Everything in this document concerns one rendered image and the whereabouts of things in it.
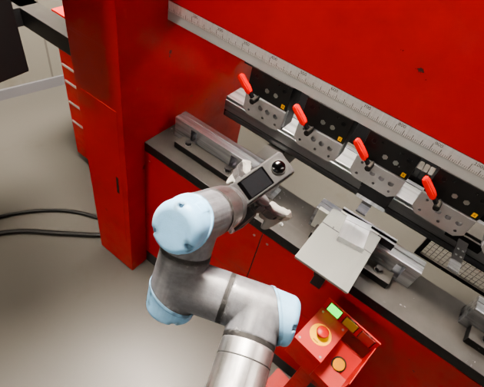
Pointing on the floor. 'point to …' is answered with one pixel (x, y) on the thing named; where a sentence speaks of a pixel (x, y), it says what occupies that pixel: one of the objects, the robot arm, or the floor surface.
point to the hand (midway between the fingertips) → (271, 186)
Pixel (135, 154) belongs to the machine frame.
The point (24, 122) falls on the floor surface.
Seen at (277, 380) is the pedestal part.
